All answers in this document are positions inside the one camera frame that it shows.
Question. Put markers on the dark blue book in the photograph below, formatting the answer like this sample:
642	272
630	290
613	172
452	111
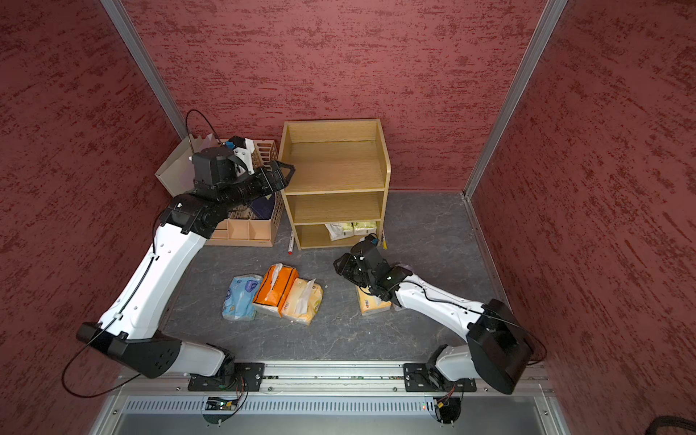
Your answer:
263	208

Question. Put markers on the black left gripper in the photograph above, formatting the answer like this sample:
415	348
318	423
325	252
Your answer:
268	187

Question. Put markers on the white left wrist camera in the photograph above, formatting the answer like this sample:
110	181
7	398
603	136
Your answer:
244	150

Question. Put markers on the yellow white tissue pack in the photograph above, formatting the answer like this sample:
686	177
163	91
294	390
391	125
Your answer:
371	304

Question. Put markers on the beige tissue pack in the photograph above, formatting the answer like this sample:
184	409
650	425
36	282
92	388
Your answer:
303	301

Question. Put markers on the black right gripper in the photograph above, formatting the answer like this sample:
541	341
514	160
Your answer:
345	267

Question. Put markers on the wooden lattice file organizer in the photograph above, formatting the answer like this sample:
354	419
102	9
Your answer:
241	229

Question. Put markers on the beige paper folders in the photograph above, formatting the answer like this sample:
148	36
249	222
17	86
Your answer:
177	173

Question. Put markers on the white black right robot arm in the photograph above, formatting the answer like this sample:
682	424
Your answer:
497	349

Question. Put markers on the orange tissue pack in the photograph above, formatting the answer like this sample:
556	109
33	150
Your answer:
275	289

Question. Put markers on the blue tissue pack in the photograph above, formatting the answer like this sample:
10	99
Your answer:
238	303

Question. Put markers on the wooden shelf unit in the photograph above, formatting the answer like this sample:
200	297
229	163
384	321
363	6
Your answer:
342	175

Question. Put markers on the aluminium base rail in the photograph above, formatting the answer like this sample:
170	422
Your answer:
334	397

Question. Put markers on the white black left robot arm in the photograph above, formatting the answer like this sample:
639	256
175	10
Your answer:
128	332

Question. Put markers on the red white marker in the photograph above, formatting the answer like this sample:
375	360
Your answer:
291	245

